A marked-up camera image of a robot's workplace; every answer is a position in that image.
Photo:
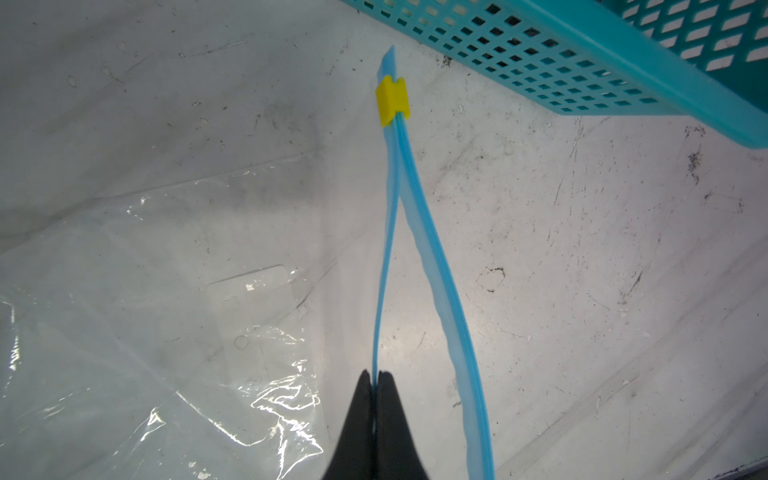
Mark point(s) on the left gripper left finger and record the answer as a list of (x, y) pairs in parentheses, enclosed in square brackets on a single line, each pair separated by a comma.
[(353, 457)]

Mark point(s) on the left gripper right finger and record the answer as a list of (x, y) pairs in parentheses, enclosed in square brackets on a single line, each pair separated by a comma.
[(396, 457)]

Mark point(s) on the teal plastic basket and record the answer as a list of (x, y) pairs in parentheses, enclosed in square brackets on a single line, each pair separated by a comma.
[(703, 59)]

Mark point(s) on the clear zip top bag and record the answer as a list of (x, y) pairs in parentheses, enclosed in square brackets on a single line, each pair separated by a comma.
[(217, 328)]

